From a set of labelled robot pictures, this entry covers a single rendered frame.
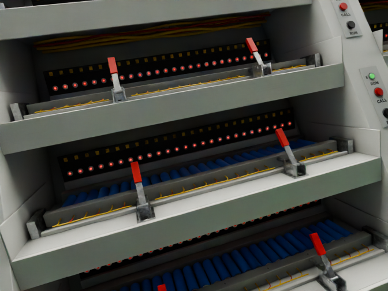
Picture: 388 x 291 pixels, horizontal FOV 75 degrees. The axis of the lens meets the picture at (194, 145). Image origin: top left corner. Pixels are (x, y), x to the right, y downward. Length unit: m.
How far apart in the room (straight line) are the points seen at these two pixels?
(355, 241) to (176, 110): 0.42
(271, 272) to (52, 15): 0.57
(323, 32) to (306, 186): 0.33
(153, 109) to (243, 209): 0.22
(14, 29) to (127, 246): 0.39
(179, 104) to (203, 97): 0.04
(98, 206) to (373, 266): 0.49
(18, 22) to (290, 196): 0.53
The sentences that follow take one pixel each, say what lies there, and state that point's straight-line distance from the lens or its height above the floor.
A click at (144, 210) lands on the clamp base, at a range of 0.42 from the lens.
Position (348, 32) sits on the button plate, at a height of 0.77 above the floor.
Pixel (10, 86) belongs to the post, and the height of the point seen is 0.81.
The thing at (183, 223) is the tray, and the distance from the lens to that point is 0.40.
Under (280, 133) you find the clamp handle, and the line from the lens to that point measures 0.49.
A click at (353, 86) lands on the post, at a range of 0.58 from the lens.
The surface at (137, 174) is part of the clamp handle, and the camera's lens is 0.41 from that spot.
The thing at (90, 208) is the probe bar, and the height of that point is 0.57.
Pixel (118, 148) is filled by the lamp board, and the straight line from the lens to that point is 0.55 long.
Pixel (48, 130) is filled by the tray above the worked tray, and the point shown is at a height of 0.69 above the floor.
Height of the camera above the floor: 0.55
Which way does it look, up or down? 10 degrees up
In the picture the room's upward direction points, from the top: 15 degrees counter-clockwise
